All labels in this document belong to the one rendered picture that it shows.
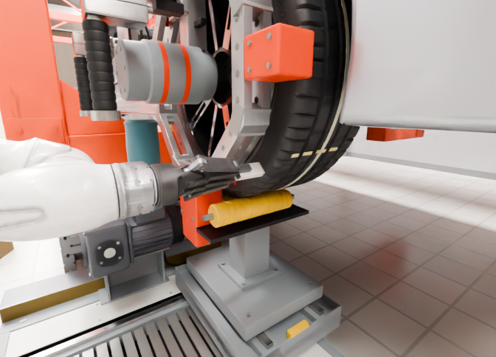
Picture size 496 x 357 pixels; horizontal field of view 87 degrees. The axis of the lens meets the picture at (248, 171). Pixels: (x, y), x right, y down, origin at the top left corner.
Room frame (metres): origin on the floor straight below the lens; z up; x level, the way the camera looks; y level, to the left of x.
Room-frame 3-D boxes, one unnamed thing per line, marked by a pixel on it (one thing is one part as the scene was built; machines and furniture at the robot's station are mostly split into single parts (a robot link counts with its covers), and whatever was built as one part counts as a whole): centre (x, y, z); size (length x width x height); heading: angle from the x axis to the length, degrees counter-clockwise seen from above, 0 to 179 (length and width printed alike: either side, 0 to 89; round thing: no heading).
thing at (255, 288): (0.81, 0.00, 0.32); 0.40 x 0.30 x 0.28; 35
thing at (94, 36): (0.44, 0.23, 0.83); 0.04 x 0.04 x 0.16
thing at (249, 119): (0.72, 0.14, 0.85); 0.54 x 0.07 x 0.54; 35
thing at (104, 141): (1.12, 0.45, 0.69); 0.52 x 0.17 x 0.35; 125
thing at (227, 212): (0.67, -0.01, 0.51); 0.29 x 0.06 x 0.06; 125
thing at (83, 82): (0.72, 0.43, 0.83); 0.04 x 0.04 x 0.16
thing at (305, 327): (0.81, 0.00, 0.13); 0.50 x 0.36 x 0.10; 35
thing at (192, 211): (0.74, 0.10, 0.48); 0.16 x 0.12 x 0.17; 125
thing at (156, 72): (0.67, 0.20, 0.85); 0.21 x 0.14 x 0.14; 125
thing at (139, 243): (0.92, 0.38, 0.26); 0.42 x 0.18 x 0.35; 125
